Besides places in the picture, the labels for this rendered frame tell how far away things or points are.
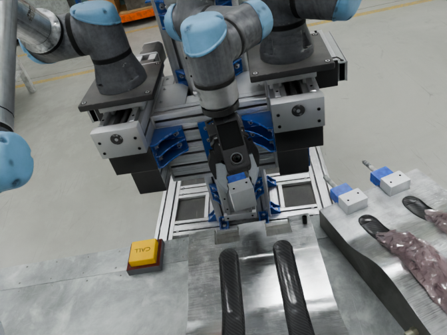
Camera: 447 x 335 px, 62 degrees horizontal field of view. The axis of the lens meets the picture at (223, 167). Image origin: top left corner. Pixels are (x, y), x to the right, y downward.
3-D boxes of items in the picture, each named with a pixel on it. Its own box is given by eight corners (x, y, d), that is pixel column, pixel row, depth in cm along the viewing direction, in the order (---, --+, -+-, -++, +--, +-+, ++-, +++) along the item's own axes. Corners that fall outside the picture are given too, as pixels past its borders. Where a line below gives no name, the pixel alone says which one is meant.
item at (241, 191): (223, 175, 91) (218, 159, 88) (242, 170, 92) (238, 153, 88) (235, 212, 81) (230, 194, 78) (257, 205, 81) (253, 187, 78)
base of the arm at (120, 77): (105, 75, 120) (92, 45, 114) (150, 67, 118) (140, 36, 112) (92, 98, 108) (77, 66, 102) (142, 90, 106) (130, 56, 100)
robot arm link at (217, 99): (239, 83, 64) (194, 96, 64) (244, 106, 67) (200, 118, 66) (230, 66, 70) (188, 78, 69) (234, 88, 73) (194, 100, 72)
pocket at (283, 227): (265, 231, 82) (263, 220, 80) (289, 226, 82) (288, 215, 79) (269, 247, 78) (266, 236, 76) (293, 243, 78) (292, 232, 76)
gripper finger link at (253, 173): (259, 165, 85) (243, 136, 79) (267, 182, 80) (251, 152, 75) (247, 172, 85) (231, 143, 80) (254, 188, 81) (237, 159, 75)
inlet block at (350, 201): (316, 188, 93) (315, 171, 89) (334, 181, 93) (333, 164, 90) (347, 223, 83) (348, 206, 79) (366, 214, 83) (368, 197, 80)
